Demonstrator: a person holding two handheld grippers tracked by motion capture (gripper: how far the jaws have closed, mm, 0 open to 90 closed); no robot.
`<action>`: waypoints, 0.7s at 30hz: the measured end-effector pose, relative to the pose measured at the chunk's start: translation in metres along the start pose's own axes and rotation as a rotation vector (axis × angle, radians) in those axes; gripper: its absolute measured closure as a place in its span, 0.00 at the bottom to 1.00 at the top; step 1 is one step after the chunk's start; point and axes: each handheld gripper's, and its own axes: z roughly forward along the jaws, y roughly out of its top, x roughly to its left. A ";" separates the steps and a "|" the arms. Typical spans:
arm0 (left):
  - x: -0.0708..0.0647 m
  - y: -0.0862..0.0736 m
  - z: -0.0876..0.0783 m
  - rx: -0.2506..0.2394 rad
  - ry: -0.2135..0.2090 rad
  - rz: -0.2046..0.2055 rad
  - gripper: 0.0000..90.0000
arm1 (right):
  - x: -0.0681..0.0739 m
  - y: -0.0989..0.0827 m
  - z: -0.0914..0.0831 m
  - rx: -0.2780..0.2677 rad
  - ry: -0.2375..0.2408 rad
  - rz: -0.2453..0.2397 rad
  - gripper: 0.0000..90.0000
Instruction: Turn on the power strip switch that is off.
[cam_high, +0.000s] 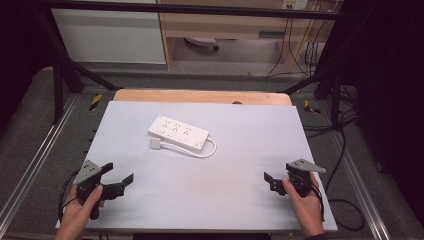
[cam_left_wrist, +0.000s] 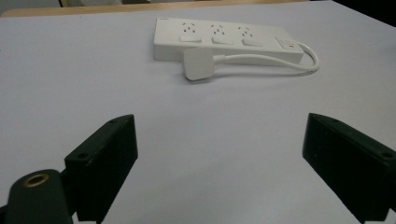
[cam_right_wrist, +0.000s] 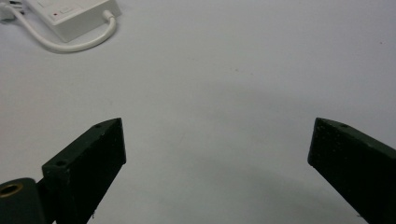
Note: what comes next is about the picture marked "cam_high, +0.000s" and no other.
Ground black floor cable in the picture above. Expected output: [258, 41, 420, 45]
[324, 126, 366, 232]

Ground aluminium rail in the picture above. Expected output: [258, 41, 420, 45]
[0, 94, 80, 228]
[332, 132, 392, 240]

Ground person's left hand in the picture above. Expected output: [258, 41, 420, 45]
[57, 184, 105, 235]

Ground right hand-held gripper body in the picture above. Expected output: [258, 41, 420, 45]
[285, 158, 327, 198]

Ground black curtain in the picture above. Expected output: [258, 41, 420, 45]
[339, 0, 424, 221]
[0, 0, 56, 131]

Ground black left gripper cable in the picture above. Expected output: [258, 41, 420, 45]
[58, 169, 82, 224]

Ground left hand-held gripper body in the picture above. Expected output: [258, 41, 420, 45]
[73, 159, 126, 221]

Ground wooden table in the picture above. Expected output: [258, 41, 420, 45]
[112, 88, 294, 107]

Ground white power strip cable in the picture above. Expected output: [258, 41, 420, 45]
[159, 137, 218, 159]

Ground light wooden desk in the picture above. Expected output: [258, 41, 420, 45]
[156, 0, 338, 72]

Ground white cabinet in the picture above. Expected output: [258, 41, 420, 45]
[50, 7, 167, 65]

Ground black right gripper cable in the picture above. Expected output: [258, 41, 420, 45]
[310, 182, 326, 224]

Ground black metal frame bar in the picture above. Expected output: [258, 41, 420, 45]
[42, 0, 345, 20]

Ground person's right hand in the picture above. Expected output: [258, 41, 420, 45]
[282, 173, 325, 236]

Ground hanging black cables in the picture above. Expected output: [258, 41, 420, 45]
[265, 17, 323, 78]

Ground white wall socket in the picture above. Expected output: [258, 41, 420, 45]
[280, 0, 310, 11]

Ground yellow black tape strip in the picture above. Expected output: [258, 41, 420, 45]
[88, 93, 103, 112]
[303, 99, 322, 115]

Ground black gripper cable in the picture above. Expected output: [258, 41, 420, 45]
[58, 169, 82, 224]
[310, 182, 326, 224]

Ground black metal frame stand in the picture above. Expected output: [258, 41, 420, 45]
[35, 9, 125, 125]
[283, 16, 346, 132]

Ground white power strip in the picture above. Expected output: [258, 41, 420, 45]
[147, 114, 211, 152]

